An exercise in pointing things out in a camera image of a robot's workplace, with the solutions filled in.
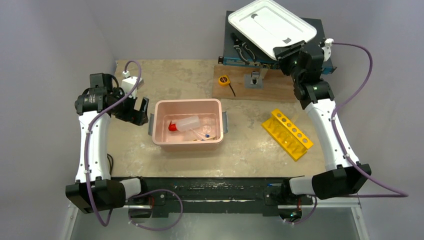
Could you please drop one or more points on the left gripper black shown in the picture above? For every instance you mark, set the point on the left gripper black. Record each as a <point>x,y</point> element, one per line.
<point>134,116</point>

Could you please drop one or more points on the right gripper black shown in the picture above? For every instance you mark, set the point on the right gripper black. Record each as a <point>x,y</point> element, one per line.
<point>288,52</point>

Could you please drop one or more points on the white squeeze bottle red cap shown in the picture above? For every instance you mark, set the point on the white squeeze bottle red cap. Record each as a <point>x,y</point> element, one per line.
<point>185,124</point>

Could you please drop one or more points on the white rectangular tray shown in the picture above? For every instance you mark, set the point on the white rectangular tray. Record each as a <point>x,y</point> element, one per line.
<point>268,25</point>

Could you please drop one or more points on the pink plastic bin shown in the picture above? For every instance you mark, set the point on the pink plastic bin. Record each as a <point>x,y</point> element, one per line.
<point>167,111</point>

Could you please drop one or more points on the small blue capped tube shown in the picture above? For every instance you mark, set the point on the small blue capped tube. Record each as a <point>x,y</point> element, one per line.
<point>203,135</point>

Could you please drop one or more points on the wooden stick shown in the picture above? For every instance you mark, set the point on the wooden stick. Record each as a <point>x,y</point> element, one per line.
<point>210,138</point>

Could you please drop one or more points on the yellow test tube rack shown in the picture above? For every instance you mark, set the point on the yellow test tube rack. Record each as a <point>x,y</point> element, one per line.
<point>293,141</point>

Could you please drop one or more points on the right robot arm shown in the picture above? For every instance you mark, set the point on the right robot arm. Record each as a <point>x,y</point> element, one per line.
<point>344,175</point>

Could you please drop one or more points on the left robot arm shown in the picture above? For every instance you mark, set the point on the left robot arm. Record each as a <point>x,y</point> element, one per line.
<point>105,97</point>

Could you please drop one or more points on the wooden board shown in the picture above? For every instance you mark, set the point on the wooden board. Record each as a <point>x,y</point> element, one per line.
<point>276,86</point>

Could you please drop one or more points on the yellow tape measure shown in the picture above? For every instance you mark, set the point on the yellow tape measure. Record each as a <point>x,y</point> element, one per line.
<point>224,81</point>

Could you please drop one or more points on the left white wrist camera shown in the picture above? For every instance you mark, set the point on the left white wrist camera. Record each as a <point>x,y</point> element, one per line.
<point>129,82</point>

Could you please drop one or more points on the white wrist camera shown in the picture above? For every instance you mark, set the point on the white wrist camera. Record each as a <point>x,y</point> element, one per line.
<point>129,82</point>
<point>326,46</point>

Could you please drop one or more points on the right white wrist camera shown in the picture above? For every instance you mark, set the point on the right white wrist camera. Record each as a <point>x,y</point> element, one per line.
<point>326,46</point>

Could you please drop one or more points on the small camera on metal bracket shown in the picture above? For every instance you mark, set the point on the small camera on metal bracket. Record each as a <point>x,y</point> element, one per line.
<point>254,80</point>

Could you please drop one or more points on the black handled pliers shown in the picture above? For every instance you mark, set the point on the black handled pliers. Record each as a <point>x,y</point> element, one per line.
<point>242,48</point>

